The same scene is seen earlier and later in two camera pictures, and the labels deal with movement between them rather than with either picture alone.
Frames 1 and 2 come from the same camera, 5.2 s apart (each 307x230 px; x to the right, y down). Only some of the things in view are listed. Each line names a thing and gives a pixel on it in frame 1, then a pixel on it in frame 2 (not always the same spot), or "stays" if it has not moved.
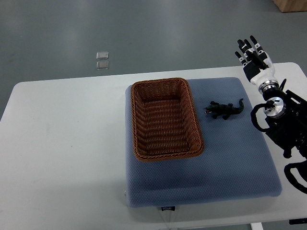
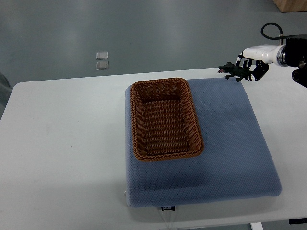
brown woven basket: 165,123 stays
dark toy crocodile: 224,110 to 233,70
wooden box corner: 291,5 stays
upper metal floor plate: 102,55 stays
